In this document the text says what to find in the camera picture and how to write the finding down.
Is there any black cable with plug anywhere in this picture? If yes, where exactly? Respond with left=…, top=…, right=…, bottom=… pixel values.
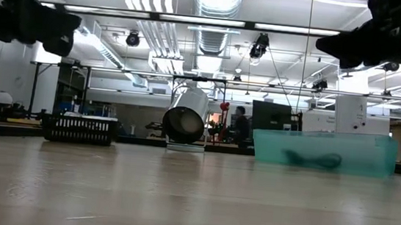
left=283, top=147, right=344, bottom=172

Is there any teal translucent plastic bin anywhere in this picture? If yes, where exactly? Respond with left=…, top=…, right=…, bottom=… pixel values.
left=249, top=122, right=401, bottom=181

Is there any white building pillar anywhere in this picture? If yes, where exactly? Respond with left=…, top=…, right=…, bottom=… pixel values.
left=25, top=43, right=64, bottom=115
left=332, top=68, right=372, bottom=137

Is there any white globe lamp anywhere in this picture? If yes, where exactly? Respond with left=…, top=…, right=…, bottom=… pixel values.
left=0, top=90, right=15, bottom=107

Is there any black computer monitor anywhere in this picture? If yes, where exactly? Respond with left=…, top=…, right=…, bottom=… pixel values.
left=250, top=99, right=304, bottom=135

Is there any black slotted plastic basket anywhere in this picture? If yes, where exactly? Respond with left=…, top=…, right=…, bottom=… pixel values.
left=39, top=111, right=120, bottom=149

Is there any person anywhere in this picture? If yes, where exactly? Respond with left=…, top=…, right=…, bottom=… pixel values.
left=231, top=105, right=253, bottom=148

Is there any red ornament on stand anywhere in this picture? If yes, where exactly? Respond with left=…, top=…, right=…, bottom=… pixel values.
left=215, top=100, right=232, bottom=144

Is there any black overhead crossbar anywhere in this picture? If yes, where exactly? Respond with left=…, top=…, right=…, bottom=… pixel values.
left=39, top=0, right=344, bottom=40

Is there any white cylindrical spotlight lamp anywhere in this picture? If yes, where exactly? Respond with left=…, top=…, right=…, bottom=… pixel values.
left=159, top=84, right=212, bottom=155

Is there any black background workstation frame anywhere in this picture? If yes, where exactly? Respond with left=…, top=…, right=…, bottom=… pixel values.
left=25, top=59, right=93, bottom=119

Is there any black hanging ceiling camera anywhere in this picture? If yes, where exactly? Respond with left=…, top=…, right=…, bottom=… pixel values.
left=248, top=32, right=272, bottom=61

